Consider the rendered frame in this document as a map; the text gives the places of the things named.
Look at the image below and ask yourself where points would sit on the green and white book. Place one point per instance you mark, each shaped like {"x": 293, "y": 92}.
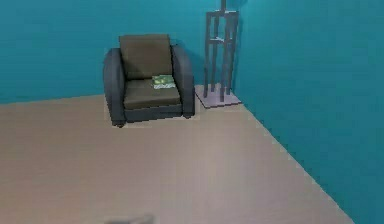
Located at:
{"x": 163, "y": 81}

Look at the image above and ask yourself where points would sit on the dark grey armchair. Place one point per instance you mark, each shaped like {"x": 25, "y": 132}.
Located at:
{"x": 148, "y": 100}

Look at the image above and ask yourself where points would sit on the grey floor lamp stand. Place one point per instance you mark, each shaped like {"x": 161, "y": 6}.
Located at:
{"x": 220, "y": 50}

